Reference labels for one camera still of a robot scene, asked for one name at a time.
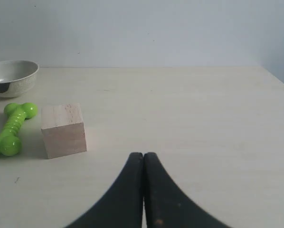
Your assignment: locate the green rubber bone toy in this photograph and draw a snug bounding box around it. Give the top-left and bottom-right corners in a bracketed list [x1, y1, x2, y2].
[0, 103, 38, 157]

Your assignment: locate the light wooden cube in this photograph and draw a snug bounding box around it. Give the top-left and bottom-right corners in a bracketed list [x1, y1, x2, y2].
[41, 103, 87, 159]

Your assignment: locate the white ceramic bowl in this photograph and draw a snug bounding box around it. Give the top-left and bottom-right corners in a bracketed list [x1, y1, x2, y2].
[0, 60, 39, 98]

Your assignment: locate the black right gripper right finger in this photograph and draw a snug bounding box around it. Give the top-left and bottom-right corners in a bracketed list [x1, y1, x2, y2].
[143, 152, 228, 228]

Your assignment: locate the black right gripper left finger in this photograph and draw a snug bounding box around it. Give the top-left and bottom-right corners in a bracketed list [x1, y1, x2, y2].
[68, 152, 143, 228]

